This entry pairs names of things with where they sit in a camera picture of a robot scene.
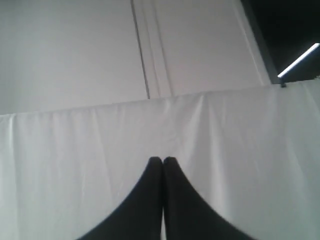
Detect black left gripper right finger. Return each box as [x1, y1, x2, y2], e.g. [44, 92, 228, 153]
[163, 157, 244, 240]

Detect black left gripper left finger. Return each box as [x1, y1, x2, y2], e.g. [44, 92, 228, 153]
[82, 157, 163, 240]

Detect ceiling strip light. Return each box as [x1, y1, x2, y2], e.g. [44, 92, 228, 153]
[277, 42, 320, 79]

